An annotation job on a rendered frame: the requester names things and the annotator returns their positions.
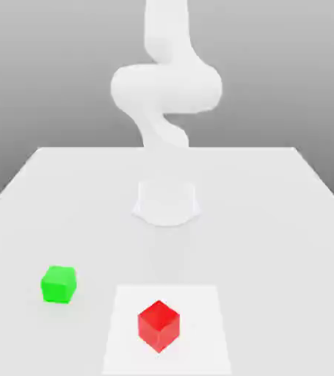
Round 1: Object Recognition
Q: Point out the small red cube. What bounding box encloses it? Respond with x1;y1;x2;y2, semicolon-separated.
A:
137;299;181;354

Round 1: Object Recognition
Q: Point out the small green cube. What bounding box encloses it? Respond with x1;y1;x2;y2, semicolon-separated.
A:
40;264;78;305

